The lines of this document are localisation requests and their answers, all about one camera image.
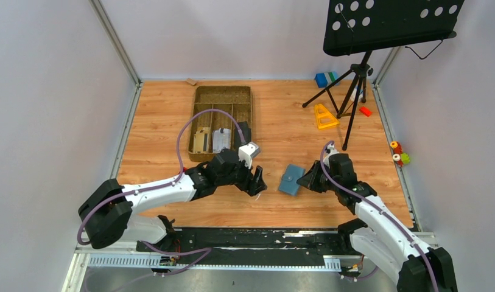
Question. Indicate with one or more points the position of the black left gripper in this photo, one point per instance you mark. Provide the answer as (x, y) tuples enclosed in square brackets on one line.
[(252, 187)]

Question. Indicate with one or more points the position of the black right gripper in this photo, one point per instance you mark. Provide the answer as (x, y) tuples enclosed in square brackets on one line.
[(308, 180)]

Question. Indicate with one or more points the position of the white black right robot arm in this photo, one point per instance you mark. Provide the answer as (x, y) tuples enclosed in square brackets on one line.
[(410, 262)]

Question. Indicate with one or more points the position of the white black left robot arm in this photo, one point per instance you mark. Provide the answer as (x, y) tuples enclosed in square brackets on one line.
[(107, 214)]

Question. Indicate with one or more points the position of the white card in tray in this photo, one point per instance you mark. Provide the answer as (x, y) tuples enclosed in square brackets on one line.
[(221, 139)]

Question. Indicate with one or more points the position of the tan cards in tray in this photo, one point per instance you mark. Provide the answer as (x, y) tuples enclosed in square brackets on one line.
[(201, 140)]

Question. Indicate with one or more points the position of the black wallet in tray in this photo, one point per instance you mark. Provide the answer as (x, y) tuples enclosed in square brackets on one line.
[(246, 134)]

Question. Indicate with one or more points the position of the yellow triangular toy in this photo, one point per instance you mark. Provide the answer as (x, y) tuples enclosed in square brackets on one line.
[(324, 118)]

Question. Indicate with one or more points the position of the woven compartment tray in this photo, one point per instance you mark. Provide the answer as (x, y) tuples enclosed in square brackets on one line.
[(237, 101)]

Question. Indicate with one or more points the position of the red block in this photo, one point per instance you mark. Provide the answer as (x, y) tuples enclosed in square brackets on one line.
[(365, 111)]

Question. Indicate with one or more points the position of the colourful toy stack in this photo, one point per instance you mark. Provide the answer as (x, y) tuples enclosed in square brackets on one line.
[(399, 156)]

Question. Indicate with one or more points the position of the blue green block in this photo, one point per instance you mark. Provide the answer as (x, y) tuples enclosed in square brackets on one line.
[(324, 79)]

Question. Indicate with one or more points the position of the small cardboard scrap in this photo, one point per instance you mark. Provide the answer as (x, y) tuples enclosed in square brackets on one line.
[(191, 82)]

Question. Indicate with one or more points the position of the black music stand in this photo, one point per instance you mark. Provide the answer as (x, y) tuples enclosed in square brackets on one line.
[(354, 27)]

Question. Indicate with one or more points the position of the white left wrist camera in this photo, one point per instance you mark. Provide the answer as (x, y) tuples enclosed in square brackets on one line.
[(247, 153)]

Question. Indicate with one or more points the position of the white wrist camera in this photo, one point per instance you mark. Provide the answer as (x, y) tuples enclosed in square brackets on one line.
[(247, 153), (330, 150)]

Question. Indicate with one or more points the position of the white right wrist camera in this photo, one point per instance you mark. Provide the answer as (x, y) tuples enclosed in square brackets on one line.
[(330, 150)]

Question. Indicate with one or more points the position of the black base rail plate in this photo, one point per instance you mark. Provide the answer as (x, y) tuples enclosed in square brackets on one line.
[(256, 247)]

